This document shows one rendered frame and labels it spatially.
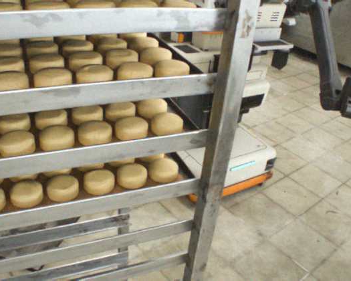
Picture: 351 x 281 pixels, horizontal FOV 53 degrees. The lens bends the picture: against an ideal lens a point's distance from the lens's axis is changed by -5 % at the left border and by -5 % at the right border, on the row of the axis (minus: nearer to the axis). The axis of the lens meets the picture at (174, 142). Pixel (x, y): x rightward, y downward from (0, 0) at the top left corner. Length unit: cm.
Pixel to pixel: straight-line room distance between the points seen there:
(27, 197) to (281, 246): 168
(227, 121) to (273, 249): 158
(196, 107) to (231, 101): 165
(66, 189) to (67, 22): 26
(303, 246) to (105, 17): 186
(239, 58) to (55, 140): 27
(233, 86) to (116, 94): 16
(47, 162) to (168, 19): 24
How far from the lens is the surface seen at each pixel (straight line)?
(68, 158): 50
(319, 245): 219
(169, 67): 54
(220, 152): 55
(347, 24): 496
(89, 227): 119
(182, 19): 47
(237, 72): 50
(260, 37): 186
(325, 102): 126
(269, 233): 214
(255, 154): 224
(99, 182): 59
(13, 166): 50
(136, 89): 48
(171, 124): 57
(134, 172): 61
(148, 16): 45
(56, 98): 46
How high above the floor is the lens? 142
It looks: 31 degrees down
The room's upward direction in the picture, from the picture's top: 6 degrees clockwise
